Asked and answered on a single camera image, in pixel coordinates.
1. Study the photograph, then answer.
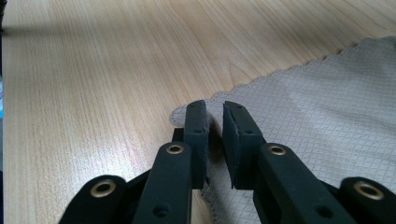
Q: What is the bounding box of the beige cloth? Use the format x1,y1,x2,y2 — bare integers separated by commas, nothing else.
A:
169,35,396,224

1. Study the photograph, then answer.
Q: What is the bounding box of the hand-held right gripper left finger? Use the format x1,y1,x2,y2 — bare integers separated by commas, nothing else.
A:
132,99,209,224

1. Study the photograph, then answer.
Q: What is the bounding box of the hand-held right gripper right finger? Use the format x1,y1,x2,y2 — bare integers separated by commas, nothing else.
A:
222,100,358,224

